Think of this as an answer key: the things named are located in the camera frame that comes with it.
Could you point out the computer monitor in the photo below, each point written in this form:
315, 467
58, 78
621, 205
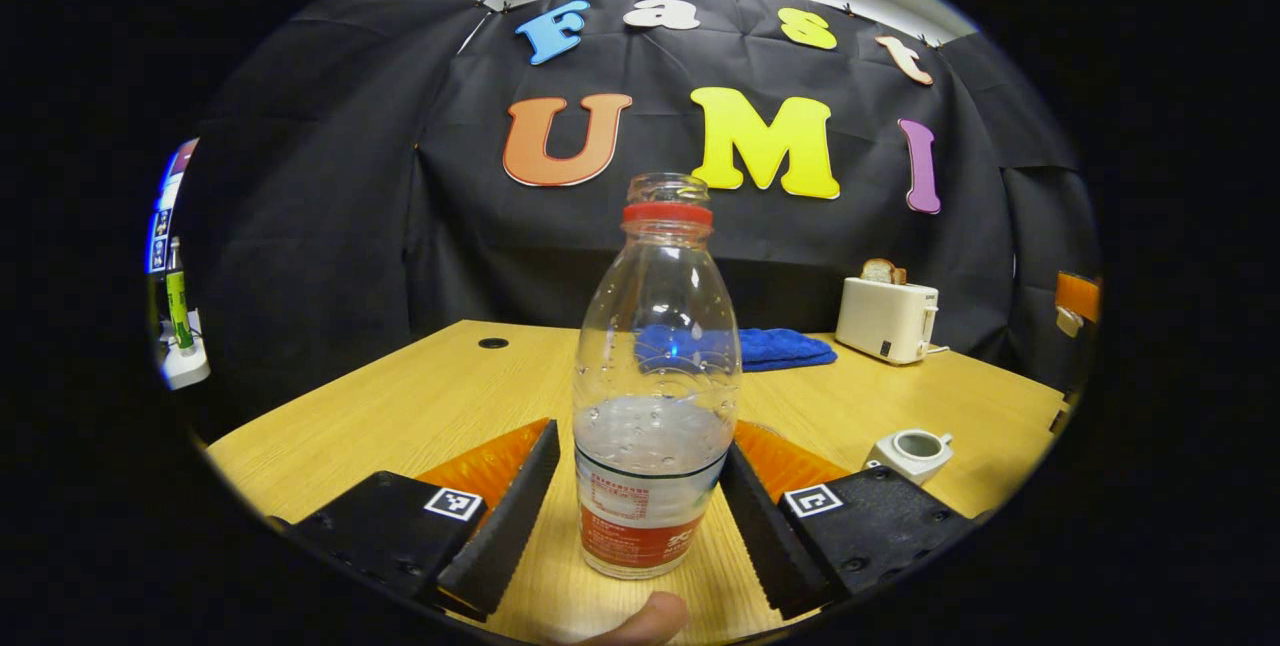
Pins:
165, 216

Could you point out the blue folded towel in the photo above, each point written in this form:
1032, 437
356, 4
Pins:
790, 348

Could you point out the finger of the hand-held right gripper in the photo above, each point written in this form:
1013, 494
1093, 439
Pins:
1080, 294

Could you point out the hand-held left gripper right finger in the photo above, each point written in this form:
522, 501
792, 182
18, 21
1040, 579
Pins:
765, 536

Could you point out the bread slice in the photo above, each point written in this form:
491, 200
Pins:
882, 272

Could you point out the green drink bottle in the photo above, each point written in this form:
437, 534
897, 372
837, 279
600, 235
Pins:
179, 311

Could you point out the white teacup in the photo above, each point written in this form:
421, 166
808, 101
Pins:
905, 461

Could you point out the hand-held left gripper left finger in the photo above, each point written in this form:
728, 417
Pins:
505, 526

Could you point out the white side table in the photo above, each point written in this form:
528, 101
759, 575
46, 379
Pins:
190, 366

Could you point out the clear plastic water bottle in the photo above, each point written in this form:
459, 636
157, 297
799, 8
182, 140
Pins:
655, 326

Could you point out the white toaster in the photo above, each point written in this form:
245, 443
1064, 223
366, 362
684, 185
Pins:
880, 321

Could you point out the black backdrop cloth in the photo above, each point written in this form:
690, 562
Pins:
350, 226

